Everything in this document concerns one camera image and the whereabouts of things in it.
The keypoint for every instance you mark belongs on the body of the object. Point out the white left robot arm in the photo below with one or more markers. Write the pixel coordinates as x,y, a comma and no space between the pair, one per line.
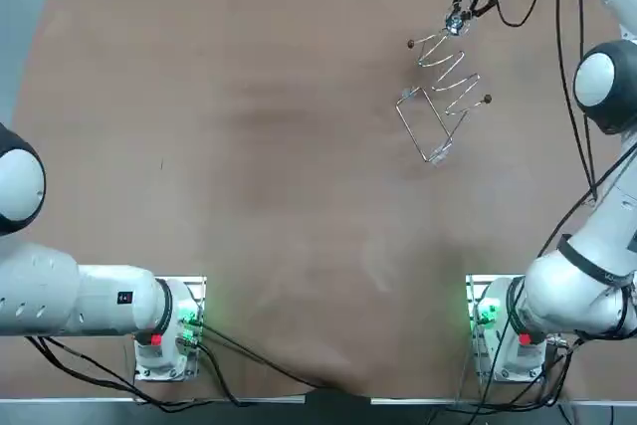
99,300

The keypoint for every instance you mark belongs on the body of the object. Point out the clear glass goblet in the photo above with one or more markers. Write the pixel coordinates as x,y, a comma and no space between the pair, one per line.
455,25

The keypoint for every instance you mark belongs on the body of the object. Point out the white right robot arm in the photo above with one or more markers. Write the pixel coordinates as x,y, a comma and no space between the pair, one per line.
562,290

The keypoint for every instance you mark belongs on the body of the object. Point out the clear tape piece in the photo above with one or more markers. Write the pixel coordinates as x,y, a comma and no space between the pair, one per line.
408,93
440,153

